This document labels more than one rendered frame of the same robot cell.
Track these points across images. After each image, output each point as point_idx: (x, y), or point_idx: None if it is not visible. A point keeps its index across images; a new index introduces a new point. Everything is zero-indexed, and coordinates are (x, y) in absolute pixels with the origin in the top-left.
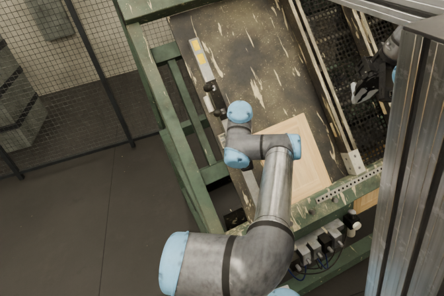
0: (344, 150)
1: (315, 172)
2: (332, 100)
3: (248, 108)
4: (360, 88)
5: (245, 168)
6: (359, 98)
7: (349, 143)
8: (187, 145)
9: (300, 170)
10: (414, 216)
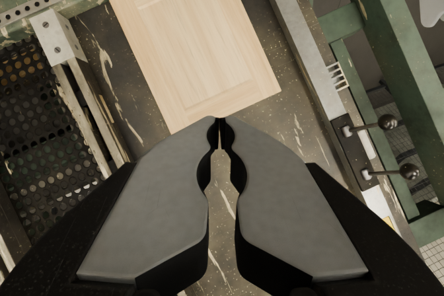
0: (81, 63)
1: (145, 20)
2: (115, 169)
3: None
4: (382, 269)
5: None
6: (235, 144)
7: (71, 78)
8: (409, 63)
9: (178, 25)
10: None
